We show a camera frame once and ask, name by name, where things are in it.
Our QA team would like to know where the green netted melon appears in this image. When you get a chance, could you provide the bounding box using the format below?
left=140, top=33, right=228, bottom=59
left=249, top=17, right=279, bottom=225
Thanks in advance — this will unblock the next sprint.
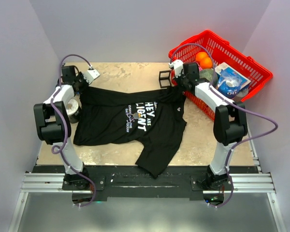
left=199, top=69, right=218, bottom=88

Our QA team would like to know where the orange fruit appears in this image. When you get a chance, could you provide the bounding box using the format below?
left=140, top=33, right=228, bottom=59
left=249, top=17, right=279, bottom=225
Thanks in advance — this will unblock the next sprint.
left=195, top=52, right=208, bottom=62
left=200, top=57, right=213, bottom=69

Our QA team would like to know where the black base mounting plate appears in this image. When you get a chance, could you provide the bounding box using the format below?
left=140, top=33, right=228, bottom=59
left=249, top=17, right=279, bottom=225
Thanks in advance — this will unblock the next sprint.
left=32, top=165, right=260, bottom=203

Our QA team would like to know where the dark cup white lid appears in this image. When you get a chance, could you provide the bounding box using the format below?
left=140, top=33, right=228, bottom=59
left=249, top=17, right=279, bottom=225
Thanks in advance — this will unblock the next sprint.
left=66, top=99, right=81, bottom=124

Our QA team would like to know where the upper orange fruit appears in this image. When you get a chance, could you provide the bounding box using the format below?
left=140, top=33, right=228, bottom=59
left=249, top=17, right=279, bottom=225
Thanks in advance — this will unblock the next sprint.
left=195, top=52, right=208, bottom=62

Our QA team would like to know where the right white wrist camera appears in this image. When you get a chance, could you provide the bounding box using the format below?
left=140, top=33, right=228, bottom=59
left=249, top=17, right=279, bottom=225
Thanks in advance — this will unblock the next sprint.
left=168, top=59, right=184, bottom=78

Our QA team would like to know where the black wire frame cube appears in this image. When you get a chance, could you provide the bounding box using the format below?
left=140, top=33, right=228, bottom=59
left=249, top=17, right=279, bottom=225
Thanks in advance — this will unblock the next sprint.
left=158, top=70, right=172, bottom=88

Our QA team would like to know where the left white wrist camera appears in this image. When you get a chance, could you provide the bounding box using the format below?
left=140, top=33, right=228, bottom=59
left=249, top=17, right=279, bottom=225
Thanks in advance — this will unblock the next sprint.
left=83, top=69, right=100, bottom=85

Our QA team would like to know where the purple cable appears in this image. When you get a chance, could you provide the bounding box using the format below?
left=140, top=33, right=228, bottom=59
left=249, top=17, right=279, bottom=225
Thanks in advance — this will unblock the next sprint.
left=50, top=54, right=98, bottom=207
left=171, top=43, right=279, bottom=208

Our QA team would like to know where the round iridescent brooch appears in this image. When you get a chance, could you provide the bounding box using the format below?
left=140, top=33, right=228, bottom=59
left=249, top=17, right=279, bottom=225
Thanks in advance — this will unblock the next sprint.
left=132, top=113, right=140, bottom=119

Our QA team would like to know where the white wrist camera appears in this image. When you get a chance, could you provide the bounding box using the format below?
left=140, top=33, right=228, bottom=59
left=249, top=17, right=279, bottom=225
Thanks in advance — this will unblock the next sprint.
left=83, top=69, right=100, bottom=85
left=168, top=59, right=184, bottom=78

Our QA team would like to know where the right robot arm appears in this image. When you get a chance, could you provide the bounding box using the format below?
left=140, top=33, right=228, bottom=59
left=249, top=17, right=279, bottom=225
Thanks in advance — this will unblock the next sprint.
left=169, top=59, right=248, bottom=190

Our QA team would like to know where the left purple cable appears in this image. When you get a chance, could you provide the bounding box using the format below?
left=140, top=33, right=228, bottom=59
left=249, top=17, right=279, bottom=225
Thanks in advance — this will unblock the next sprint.
left=50, top=54, right=98, bottom=207

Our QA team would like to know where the blue plastic package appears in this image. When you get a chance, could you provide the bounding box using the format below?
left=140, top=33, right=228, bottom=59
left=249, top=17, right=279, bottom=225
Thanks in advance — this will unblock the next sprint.
left=217, top=76, right=241, bottom=99

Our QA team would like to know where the red plastic shopping basket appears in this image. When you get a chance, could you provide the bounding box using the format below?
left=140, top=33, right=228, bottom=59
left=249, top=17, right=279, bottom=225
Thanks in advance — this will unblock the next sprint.
left=168, top=29, right=274, bottom=121

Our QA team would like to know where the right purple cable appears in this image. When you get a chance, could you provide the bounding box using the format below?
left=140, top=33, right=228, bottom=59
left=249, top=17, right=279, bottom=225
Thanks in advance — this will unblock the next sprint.
left=171, top=43, right=279, bottom=208

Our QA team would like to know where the aluminium rail frame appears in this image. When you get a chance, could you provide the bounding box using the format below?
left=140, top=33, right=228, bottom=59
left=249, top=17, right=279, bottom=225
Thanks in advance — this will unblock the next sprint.
left=8, top=142, right=287, bottom=232

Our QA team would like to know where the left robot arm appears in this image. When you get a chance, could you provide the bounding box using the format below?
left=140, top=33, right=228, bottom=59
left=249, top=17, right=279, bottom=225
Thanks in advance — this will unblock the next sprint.
left=33, top=66, right=100, bottom=190

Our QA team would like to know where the black printed t-shirt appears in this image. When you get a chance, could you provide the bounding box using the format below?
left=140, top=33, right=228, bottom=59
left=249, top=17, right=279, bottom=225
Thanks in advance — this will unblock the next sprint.
left=73, top=86, right=187, bottom=178

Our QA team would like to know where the lower orange fruit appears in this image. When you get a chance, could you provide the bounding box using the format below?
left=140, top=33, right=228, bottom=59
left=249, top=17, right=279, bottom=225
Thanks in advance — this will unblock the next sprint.
left=200, top=57, right=213, bottom=69

